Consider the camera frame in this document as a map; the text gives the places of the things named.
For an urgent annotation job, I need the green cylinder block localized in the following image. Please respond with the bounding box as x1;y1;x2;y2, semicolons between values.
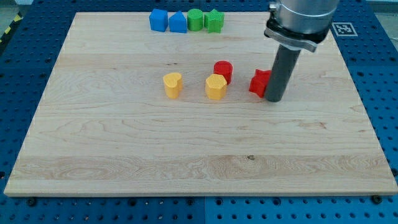
187;9;203;32

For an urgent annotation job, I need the wooden board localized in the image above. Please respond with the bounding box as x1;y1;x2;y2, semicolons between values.
4;12;397;197

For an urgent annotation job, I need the grey cylindrical pointer rod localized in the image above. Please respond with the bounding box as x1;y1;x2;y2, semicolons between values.
264;44;301;102

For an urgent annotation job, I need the blue cube block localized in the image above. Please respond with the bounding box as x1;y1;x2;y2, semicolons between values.
149;9;169;32

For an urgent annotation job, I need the white fiducial marker tag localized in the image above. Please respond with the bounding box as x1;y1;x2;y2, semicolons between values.
332;22;358;37

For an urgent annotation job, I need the red star block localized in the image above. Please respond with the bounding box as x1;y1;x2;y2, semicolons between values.
249;69;271;98

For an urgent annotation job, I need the green star block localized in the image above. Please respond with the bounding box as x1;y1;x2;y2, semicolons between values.
204;9;224;33

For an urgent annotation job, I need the blue triangle block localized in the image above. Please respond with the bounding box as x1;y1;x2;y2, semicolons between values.
169;11;187;33

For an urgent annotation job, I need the yellow heart block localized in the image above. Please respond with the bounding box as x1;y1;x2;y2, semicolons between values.
163;72;183;99

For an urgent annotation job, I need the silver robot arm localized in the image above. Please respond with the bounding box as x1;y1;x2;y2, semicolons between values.
264;0;339;52

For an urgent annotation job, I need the red cylinder block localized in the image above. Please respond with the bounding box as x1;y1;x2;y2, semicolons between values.
213;60;233;85

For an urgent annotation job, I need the yellow hexagon block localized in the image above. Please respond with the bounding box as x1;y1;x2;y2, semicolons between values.
205;74;227;100

